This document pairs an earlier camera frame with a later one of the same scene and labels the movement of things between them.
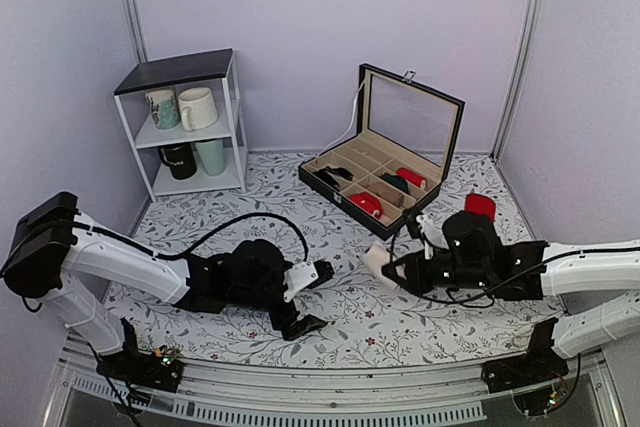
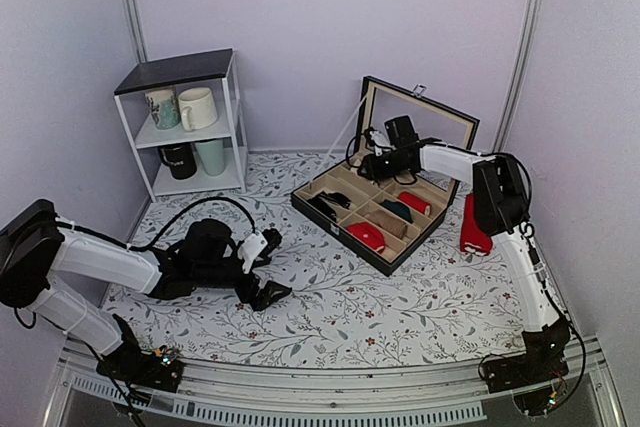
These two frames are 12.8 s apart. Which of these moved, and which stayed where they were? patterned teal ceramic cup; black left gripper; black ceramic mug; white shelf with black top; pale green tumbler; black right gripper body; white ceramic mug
Moved: black right gripper body; black left gripper
Stayed: white ceramic mug; white shelf with black top; black ceramic mug; pale green tumbler; patterned teal ceramic cup
